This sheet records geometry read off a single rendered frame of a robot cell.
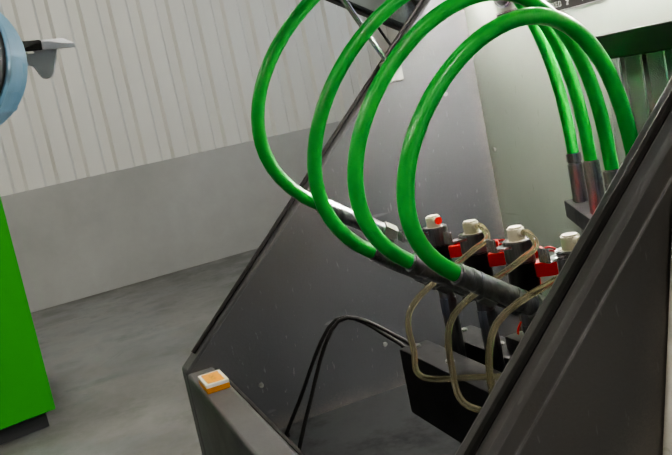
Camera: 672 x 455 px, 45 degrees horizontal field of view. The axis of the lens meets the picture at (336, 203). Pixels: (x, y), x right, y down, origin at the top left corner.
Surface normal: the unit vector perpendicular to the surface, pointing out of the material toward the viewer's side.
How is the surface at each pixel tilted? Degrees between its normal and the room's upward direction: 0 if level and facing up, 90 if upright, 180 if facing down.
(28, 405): 90
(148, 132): 90
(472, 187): 90
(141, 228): 90
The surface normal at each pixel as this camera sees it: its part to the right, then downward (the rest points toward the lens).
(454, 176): 0.37, 0.05
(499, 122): -0.91, 0.23
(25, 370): 0.56, 0.00
